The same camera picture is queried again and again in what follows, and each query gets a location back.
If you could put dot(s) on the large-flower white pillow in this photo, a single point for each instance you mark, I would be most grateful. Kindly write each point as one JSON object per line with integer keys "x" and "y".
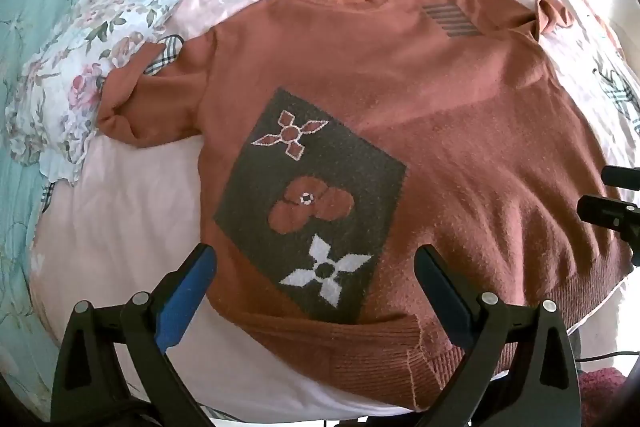
{"x": 65, "y": 72}

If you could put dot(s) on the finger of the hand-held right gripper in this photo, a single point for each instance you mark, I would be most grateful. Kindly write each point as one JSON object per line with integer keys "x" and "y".
{"x": 607, "y": 211}
{"x": 622, "y": 177}

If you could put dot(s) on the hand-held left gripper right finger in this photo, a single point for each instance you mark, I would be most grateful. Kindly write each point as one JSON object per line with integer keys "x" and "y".
{"x": 446, "y": 294}

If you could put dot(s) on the teal floral bedding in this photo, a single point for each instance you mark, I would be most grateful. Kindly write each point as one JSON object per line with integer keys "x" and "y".
{"x": 30, "y": 7}

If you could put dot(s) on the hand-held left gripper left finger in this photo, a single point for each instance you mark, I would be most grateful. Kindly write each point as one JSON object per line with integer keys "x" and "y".
{"x": 181, "y": 307}

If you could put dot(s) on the dark red fuzzy clothing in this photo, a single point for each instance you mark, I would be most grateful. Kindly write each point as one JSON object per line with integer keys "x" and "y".
{"x": 600, "y": 394}

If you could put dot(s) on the orange knit sweater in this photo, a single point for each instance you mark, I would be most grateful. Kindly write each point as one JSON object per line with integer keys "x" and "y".
{"x": 450, "y": 107}

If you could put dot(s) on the pink bed sheet plaid hearts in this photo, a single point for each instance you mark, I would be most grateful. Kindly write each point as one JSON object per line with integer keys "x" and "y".
{"x": 125, "y": 207}

